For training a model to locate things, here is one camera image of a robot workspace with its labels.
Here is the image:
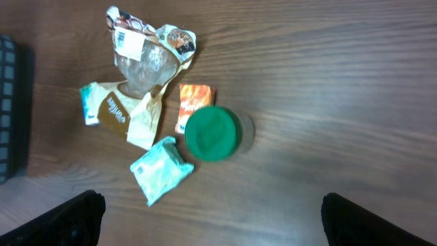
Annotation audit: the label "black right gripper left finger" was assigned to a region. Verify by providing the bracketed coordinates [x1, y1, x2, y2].
[1, 190, 106, 246]

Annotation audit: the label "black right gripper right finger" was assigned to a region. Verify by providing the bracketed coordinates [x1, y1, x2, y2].
[321, 193, 434, 246]

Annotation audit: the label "clear brown bread bag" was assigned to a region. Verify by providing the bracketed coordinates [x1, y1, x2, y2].
[88, 6, 197, 150]

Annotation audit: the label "green lid jar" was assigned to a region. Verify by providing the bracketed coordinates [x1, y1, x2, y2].
[184, 106, 255, 162]

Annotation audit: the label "teal tissue packet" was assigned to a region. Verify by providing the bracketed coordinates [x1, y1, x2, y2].
[79, 83, 99, 126]

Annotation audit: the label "orange snack packet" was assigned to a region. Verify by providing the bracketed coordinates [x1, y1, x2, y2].
[175, 84, 216, 134]

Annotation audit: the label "grey plastic basket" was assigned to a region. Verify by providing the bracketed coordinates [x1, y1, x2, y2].
[1, 34, 18, 184]

